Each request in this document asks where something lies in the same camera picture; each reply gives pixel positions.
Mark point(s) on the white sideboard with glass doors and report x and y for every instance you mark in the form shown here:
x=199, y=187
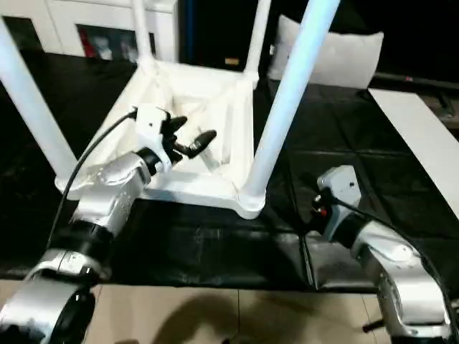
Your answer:
x=107, y=14

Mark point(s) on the black work mat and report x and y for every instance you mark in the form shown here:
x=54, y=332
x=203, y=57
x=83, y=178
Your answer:
x=358, y=143

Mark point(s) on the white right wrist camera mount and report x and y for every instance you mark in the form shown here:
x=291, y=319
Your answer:
x=340, y=186

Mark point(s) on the black bar with red light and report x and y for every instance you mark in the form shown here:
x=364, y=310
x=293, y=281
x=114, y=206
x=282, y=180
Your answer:
x=412, y=79

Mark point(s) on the white plastic table leg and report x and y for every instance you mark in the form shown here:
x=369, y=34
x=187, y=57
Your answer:
x=32, y=100
x=256, y=39
x=143, y=32
x=287, y=100

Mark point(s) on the grey cushion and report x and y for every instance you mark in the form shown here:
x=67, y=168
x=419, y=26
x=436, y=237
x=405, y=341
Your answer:
x=340, y=57

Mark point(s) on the red bottle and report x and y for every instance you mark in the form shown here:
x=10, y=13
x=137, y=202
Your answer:
x=83, y=43

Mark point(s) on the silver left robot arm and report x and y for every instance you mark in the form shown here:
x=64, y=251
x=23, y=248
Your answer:
x=107, y=186

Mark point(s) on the black cabinet with gold label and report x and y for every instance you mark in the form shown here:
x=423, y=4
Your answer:
x=215, y=32

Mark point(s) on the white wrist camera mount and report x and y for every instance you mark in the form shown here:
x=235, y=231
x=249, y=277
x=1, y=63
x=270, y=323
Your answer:
x=340, y=186
x=150, y=122

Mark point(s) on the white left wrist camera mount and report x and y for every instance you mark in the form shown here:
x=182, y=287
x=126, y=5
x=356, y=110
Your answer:
x=150, y=122

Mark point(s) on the black stand leg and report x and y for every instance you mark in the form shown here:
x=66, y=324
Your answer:
x=371, y=327

